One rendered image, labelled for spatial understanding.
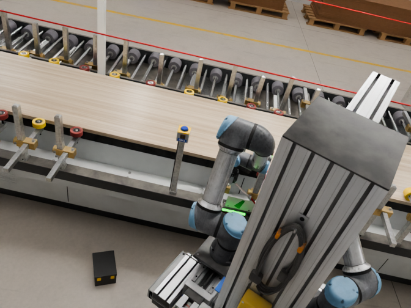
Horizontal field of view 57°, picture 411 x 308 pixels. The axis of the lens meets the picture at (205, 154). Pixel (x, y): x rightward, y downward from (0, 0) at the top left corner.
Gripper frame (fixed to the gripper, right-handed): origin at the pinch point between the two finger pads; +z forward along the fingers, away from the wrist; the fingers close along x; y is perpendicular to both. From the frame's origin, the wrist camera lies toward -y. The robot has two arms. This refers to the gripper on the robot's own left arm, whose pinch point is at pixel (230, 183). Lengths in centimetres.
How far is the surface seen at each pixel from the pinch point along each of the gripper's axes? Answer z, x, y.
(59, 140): 4, -43, 99
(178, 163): -0.3, -17.5, 29.4
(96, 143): 18, -58, 77
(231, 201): 21.1, -3.6, -6.4
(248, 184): 24.0, -21.1, -24.1
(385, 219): 0, 33, -89
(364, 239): 26, 29, -91
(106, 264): 85, -5, 70
